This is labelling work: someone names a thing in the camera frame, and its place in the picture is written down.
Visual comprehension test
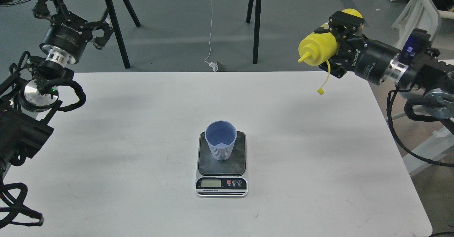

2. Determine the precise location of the yellow squeeze bottle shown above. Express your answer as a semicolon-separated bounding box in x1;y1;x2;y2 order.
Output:
298;9;353;95

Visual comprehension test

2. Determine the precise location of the digital kitchen scale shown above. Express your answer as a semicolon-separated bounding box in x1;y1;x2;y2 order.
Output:
195;131;249;198

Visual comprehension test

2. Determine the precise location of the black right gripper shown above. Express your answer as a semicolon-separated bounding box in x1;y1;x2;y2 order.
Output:
314;10;400;85

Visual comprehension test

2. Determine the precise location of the white office chair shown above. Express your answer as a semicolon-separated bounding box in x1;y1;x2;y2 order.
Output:
365;0;454;122

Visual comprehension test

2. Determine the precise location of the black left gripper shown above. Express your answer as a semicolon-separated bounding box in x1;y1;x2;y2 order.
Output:
32;0;115;65

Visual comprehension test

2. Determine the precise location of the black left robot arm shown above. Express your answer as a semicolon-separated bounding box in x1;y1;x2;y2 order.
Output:
0;0;113;180

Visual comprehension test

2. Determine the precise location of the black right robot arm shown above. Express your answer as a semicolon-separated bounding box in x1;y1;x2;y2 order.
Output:
314;9;453;167

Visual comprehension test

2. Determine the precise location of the blue ribbed plastic cup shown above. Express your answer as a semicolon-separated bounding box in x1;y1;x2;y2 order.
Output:
205;121;237;161

